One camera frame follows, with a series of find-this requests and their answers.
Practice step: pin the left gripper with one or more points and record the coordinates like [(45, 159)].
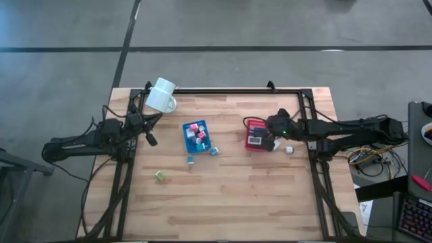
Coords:
[(136, 121)]

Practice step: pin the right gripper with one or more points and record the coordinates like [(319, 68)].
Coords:
[(269, 143)]

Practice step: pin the white digital display unit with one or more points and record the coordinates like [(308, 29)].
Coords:
[(254, 139)]

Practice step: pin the white cube wall charger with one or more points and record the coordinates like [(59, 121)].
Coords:
[(190, 134)]

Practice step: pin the silver white wall charger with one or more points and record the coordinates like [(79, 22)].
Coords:
[(201, 128)]

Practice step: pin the teal wall charger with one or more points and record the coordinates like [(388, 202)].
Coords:
[(190, 160), (200, 146)]

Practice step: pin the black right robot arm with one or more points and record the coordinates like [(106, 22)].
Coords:
[(337, 130)]

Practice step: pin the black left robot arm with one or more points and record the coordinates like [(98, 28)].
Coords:
[(77, 145)]

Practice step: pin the small white box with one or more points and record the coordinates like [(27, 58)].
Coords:
[(277, 145)]

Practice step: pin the red plastic basket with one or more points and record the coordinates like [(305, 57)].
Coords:
[(251, 147)]

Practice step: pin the white mug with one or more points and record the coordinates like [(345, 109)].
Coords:
[(160, 94)]

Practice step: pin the blue plastic basket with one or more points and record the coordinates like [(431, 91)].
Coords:
[(188, 145)]

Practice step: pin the white paper sheet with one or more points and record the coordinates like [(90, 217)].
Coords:
[(366, 209)]

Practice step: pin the grey metal stand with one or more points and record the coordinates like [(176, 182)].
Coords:
[(20, 163)]

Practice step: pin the dark grey side desk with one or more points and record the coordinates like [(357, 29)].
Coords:
[(416, 152)]

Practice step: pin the white round object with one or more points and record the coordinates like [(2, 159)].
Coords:
[(428, 130)]

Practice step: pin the black round object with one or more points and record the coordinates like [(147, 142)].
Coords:
[(428, 108)]

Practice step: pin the backlit computer keyboard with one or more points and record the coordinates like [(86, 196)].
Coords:
[(416, 219)]

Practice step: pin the green wall charger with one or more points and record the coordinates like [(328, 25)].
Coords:
[(160, 175)]

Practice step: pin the black aluminium rig frame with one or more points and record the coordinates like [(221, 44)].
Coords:
[(219, 91)]

